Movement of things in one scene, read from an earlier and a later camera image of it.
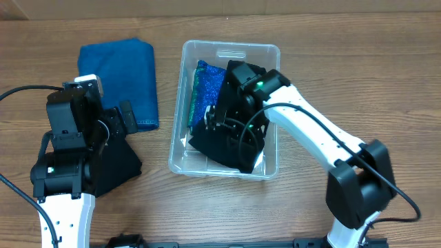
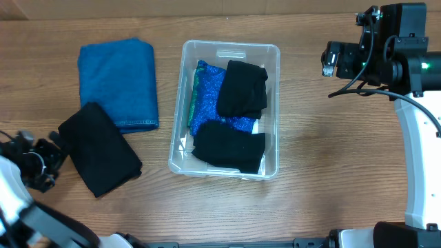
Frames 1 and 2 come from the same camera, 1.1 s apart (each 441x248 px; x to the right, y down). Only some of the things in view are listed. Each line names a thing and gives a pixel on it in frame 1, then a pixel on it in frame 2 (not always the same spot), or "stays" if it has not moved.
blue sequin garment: (207, 82) stays
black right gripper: (252, 139) to (345, 52)
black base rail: (134, 241) stays
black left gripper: (119, 130) to (54, 158)
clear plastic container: (184, 158) stays
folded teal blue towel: (127, 69) stays
